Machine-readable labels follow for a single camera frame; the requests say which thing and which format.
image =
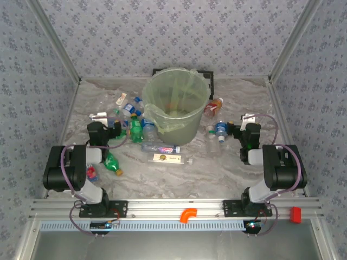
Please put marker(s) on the aluminium lower frame profile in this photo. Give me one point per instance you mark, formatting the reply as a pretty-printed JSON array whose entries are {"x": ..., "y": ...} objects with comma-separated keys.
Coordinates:
[
  {"x": 28, "y": 238},
  {"x": 324, "y": 238}
]

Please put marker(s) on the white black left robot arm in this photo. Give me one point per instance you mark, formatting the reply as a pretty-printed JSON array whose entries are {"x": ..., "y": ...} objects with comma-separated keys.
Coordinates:
[{"x": 62, "y": 173}]

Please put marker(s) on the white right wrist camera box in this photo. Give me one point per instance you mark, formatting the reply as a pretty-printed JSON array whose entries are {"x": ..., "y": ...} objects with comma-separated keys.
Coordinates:
[{"x": 248, "y": 120}]

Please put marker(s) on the clear plastic bottle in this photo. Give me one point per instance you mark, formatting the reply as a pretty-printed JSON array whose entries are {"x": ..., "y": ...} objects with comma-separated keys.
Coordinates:
[{"x": 212, "y": 146}]

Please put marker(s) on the green bottle yellow cap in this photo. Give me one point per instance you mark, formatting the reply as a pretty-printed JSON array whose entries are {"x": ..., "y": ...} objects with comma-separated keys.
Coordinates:
[{"x": 136, "y": 130}]

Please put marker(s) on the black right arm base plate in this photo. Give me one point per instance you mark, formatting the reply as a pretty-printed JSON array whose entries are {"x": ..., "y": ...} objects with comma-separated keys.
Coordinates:
[{"x": 230, "y": 208}]

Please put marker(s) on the clear bottle cream label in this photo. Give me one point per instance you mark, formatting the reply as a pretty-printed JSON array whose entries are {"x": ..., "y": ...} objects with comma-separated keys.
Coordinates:
[{"x": 165, "y": 158}]

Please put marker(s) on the clear bottle purple blue label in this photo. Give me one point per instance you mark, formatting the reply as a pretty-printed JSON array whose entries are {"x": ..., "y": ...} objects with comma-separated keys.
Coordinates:
[{"x": 162, "y": 148}]

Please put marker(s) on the clear bottle blue cap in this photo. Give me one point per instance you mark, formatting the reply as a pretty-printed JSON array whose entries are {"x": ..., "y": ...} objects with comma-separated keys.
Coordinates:
[
  {"x": 138, "y": 100},
  {"x": 149, "y": 131}
]

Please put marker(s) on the crushed red plastic bottle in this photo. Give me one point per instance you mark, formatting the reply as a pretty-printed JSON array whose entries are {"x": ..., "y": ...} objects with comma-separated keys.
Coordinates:
[{"x": 91, "y": 172}]

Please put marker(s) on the orange pipe elbow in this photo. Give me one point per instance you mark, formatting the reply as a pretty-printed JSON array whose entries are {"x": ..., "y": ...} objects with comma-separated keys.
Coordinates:
[{"x": 185, "y": 215}]

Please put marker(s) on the black checkerboard calibration board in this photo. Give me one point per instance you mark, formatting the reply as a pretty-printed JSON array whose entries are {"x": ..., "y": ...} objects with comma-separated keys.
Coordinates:
[{"x": 211, "y": 89}]

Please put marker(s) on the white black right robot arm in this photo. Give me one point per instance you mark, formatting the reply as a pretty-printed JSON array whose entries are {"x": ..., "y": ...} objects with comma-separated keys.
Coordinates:
[{"x": 287, "y": 173}]

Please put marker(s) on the green bottle orange cap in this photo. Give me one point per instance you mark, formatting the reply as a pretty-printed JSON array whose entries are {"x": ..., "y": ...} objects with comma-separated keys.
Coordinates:
[{"x": 111, "y": 162}]

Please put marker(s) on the green plastic bottle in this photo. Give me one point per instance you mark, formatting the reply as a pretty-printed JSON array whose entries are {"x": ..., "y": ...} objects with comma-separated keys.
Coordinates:
[{"x": 123, "y": 135}]

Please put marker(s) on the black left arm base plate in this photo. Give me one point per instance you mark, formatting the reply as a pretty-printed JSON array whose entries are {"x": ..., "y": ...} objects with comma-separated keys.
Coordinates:
[{"x": 120, "y": 208}]

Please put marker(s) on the orange bottle with red label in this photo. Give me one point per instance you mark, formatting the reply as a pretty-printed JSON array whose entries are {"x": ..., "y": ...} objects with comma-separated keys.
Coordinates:
[{"x": 215, "y": 104}]

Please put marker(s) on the aluminium frame post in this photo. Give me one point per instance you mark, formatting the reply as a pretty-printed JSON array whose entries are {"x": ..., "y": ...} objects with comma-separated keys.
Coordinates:
[
  {"x": 55, "y": 40},
  {"x": 294, "y": 40}
]

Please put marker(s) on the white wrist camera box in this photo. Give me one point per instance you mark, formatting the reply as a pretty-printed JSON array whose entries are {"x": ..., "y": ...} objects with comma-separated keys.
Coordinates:
[
  {"x": 248, "y": 120},
  {"x": 100, "y": 115}
]

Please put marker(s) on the clear bottle green cap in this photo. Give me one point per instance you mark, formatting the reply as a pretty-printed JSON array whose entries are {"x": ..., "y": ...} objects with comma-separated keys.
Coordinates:
[{"x": 116, "y": 111}]

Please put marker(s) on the red plastic block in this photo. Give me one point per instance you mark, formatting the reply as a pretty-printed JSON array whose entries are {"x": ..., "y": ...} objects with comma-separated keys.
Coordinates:
[{"x": 295, "y": 215}]

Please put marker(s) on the blue label white cap bottle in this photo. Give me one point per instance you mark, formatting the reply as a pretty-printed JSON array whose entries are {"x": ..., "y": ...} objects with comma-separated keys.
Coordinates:
[{"x": 221, "y": 129}]

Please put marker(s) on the long aluminium mounting rail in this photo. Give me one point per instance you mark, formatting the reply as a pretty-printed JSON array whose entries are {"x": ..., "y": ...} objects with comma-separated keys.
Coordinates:
[{"x": 162, "y": 208}]

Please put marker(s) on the translucent green trash bin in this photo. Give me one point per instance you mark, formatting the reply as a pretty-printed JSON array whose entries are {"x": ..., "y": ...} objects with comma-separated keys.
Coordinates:
[{"x": 184, "y": 132}]

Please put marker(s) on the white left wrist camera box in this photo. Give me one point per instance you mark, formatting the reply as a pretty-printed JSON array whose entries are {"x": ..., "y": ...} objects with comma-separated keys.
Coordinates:
[{"x": 100, "y": 115}]

